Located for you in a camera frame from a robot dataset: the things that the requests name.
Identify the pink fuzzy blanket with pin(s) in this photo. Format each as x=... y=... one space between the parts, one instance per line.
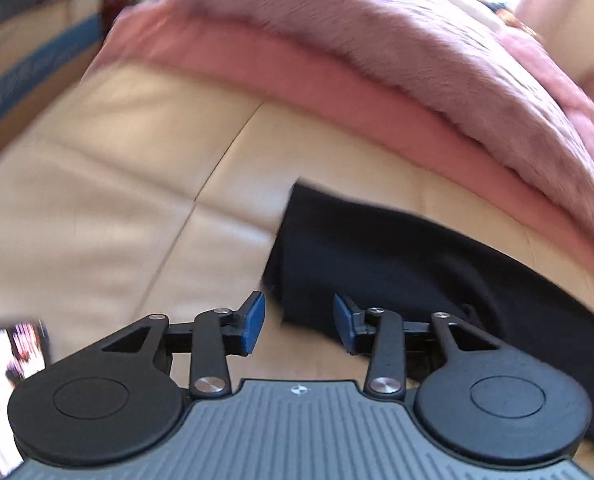
x=402 y=45

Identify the smartphone with lit screen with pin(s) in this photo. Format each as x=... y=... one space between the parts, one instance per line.
x=12 y=390

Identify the pink mattress pad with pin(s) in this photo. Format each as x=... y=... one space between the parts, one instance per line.
x=277 y=60

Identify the cardboard box with blue band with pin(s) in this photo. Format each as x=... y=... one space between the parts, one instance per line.
x=27 y=60

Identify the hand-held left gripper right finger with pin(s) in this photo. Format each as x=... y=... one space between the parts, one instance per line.
x=344 y=321

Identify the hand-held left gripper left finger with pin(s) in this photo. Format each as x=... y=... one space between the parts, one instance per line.
x=254 y=322

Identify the black pants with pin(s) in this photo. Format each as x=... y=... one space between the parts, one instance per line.
x=402 y=260

